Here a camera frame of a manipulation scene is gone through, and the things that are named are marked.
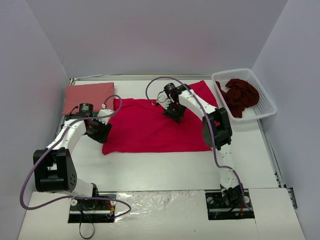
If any bright red t shirt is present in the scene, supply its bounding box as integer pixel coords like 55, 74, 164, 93
101, 79, 219, 156

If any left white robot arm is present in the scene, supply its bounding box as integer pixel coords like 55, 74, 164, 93
33, 103, 115, 209

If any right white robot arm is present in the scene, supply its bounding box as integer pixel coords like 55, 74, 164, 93
156, 83, 243, 207

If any folded salmon pink shirt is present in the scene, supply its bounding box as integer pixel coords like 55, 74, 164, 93
62, 82, 115, 116

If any dark red t shirt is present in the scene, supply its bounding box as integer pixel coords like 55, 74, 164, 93
216, 78, 260, 118

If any white plastic basket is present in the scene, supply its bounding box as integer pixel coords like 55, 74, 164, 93
211, 68, 277, 122

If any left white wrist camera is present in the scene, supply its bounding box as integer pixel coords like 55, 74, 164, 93
97, 103, 114, 125

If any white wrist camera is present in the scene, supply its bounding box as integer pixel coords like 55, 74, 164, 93
152, 92, 172, 109
97, 103, 114, 125

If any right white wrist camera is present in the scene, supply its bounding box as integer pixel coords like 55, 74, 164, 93
152, 92, 172, 109

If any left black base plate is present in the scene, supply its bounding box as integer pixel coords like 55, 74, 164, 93
68, 199, 116, 224

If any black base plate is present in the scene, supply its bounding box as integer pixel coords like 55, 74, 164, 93
205, 190, 255, 221
68, 199, 116, 224

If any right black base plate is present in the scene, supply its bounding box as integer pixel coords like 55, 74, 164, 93
205, 190, 255, 221

